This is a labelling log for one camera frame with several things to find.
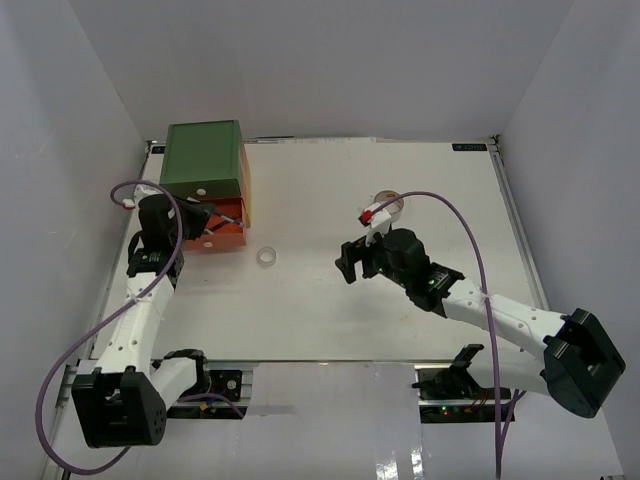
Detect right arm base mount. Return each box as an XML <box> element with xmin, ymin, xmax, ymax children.
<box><xmin>411</xmin><ymin>364</ymin><xmax>495</xmax><ymax>425</ymax></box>

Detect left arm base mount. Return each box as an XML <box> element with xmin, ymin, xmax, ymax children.
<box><xmin>167</xmin><ymin>368</ymin><xmax>253</xmax><ymax>420</ymax></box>

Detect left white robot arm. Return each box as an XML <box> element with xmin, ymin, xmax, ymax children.
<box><xmin>72</xmin><ymin>194</ymin><xmax>214</xmax><ymax>448</ymax></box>

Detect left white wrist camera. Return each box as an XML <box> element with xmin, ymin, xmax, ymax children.
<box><xmin>121</xmin><ymin>184</ymin><xmax>158</xmax><ymax>211</ymax></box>

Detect blue pen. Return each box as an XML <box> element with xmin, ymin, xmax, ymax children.
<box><xmin>214</xmin><ymin>212</ymin><xmax>247</xmax><ymax>228</ymax></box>

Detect green drawer box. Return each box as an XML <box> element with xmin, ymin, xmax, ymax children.
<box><xmin>160</xmin><ymin>120</ymin><xmax>246</xmax><ymax>199</ymax></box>

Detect small clear tape roll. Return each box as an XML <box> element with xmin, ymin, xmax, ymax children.
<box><xmin>256</xmin><ymin>246</ymin><xmax>277</xmax><ymax>268</ymax></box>

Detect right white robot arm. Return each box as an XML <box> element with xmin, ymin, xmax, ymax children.
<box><xmin>335</xmin><ymin>228</ymin><xmax>626</xmax><ymax>418</ymax></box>

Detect large white tape roll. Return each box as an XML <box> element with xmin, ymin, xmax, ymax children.
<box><xmin>374</xmin><ymin>189</ymin><xmax>404</xmax><ymax>217</ymax></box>

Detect orange cardboard box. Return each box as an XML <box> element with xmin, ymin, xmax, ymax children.
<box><xmin>183</xmin><ymin>145</ymin><xmax>251</xmax><ymax>252</ymax></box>

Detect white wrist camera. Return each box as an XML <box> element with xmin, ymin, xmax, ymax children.
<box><xmin>121</xmin><ymin>184</ymin><xmax>158</xmax><ymax>211</ymax></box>
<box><xmin>358</xmin><ymin>202</ymin><xmax>392</xmax><ymax>246</ymax></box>

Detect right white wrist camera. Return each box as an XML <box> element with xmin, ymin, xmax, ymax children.
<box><xmin>358</xmin><ymin>202</ymin><xmax>392</xmax><ymax>246</ymax></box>

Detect blue corner label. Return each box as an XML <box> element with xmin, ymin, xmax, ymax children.
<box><xmin>452</xmin><ymin>143</ymin><xmax>488</xmax><ymax>152</ymax></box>

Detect black pen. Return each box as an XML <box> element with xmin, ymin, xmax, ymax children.
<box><xmin>206</xmin><ymin>220</ymin><xmax>234</xmax><ymax>235</ymax></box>

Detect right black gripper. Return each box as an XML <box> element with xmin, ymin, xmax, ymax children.
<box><xmin>336</xmin><ymin>228</ymin><xmax>411</xmax><ymax>290</ymax></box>

